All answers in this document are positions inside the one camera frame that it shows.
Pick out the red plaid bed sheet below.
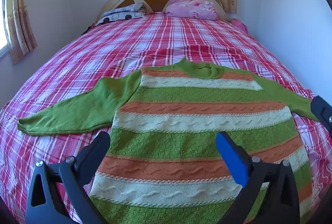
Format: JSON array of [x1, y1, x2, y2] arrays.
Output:
[[0, 11, 332, 224]]

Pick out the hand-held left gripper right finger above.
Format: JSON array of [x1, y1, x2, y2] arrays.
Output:
[[216, 132, 300, 224]]

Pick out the white patterned pillow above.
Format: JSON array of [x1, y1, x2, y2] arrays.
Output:
[[97, 2, 146, 25]]

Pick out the yellow patterned side curtain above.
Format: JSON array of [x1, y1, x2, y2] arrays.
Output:
[[5, 0, 38, 65]]

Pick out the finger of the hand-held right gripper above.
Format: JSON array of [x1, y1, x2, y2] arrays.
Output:
[[310, 95, 332, 137]]

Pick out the green orange striped knit sweater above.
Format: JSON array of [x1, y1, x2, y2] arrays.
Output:
[[17, 58, 321, 224]]

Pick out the window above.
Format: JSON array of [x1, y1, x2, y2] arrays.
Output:
[[0, 0, 11, 60]]

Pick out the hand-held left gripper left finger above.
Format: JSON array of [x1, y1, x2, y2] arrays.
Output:
[[25, 131, 111, 224]]

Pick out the pink folded blanket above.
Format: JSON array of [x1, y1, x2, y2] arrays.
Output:
[[165, 0, 219, 21]]

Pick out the pink cloth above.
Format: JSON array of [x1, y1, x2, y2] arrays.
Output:
[[229, 18, 250, 33]]

